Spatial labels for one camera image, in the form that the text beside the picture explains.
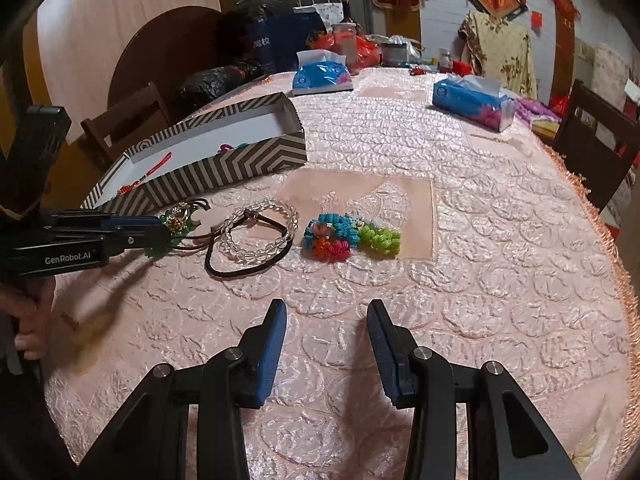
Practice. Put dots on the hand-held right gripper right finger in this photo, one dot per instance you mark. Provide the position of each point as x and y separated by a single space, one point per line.
385 360

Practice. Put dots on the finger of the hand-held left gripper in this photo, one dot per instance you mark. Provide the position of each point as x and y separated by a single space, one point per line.
140 240
130 222

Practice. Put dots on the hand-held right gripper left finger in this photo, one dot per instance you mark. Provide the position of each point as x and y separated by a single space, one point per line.
270 355

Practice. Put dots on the red tassel knot ornament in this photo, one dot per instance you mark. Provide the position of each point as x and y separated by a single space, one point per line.
145 175

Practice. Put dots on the striped cardboard box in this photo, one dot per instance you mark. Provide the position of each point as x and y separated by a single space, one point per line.
240 167

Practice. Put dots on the person's left hand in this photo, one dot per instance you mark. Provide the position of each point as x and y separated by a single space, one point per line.
37 320

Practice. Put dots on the dark wooden chair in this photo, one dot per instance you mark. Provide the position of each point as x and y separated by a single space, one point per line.
595 145
130 120

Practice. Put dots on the small black plastic bag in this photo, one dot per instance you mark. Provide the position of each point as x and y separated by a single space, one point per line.
215 82

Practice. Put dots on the round brown tabletop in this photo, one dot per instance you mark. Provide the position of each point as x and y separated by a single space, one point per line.
165 50

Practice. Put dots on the blue tissue pack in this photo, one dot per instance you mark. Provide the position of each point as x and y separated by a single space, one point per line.
320 77
470 102

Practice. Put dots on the blue printed bag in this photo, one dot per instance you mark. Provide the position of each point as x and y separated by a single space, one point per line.
280 35

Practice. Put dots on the large black plastic bag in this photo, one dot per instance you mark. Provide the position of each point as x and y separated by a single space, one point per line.
260 10

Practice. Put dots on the plastic jar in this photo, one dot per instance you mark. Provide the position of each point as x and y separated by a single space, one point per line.
344 37

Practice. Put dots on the white paper bag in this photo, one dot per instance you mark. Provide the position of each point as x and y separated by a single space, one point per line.
322 12

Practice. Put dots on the red plastic bag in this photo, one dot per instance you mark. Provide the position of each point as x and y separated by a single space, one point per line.
365 52

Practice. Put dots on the purple cloth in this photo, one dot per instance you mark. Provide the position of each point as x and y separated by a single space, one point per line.
537 110

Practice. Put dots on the metal tin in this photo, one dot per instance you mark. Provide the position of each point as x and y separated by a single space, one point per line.
395 52

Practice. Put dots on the floral beige cloth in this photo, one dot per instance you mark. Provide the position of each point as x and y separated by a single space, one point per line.
505 55

